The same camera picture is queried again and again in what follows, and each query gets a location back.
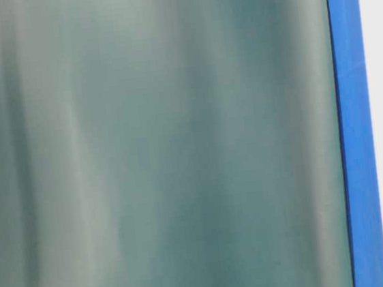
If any green backdrop curtain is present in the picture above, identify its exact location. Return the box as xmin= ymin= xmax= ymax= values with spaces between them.
xmin=0 ymin=0 xmax=354 ymax=287

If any blue table cloth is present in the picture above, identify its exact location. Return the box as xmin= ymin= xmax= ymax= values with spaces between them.
xmin=326 ymin=0 xmax=383 ymax=287

